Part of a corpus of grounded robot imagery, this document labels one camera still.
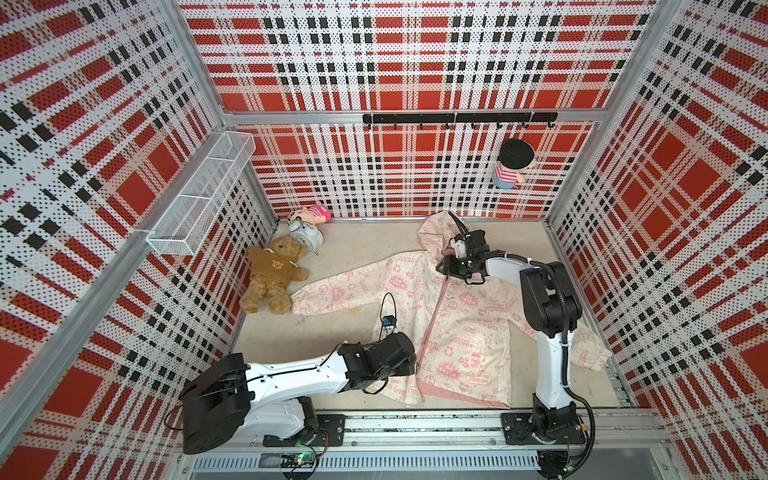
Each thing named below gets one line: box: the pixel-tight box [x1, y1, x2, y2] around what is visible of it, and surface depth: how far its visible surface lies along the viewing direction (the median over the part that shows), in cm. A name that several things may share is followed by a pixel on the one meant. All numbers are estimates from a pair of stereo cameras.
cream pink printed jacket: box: [292, 212, 612, 408], surface depth 90 cm
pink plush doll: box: [287, 205, 332, 226], surface depth 118 cm
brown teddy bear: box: [240, 236, 310, 315], surface depth 100 cm
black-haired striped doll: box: [492, 138, 535, 189], surface depth 98 cm
